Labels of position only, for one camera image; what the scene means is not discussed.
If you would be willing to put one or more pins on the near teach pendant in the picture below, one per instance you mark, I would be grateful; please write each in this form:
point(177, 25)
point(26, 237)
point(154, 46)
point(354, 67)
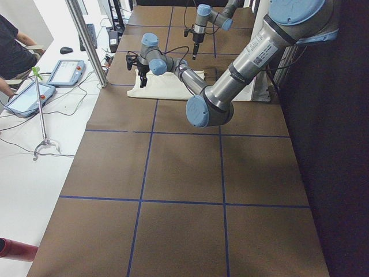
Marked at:
point(25, 103)

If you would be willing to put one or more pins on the teach pendant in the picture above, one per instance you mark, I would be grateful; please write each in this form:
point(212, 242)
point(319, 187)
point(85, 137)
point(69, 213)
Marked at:
point(66, 73)
point(25, 103)

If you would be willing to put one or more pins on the black box with white label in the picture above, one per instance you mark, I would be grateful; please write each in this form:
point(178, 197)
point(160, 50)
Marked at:
point(113, 40)

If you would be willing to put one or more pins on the black computer mouse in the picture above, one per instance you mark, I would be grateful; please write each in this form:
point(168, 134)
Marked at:
point(65, 50)

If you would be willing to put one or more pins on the aluminium frame post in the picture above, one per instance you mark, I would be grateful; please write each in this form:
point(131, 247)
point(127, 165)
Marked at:
point(81, 28)

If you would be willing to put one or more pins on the cream long sleeve shirt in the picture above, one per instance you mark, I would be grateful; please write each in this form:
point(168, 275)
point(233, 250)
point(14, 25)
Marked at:
point(166, 86)

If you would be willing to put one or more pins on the green tipped grabber stick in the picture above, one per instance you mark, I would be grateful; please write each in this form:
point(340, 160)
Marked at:
point(46, 142)

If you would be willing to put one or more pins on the red fire extinguisher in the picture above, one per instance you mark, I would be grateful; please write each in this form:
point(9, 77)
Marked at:
point(15, 250)

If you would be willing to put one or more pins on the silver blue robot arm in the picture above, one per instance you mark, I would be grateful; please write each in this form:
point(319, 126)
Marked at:
point(206, 14)
point(287, 23)

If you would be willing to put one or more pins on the far teach pendant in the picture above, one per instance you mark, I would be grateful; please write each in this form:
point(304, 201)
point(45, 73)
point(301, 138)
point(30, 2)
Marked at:
point(66, 73)

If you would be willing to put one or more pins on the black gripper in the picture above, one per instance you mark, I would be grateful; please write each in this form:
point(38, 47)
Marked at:
point(196, 38)
point(142, 69)

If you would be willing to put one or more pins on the person in black shirt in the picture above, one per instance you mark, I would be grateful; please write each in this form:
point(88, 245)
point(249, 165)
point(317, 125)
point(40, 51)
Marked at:
point(16, 59)

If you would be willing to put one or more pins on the black keyboard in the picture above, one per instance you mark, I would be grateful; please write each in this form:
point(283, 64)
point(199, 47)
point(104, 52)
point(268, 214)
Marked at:
point(92, 35)

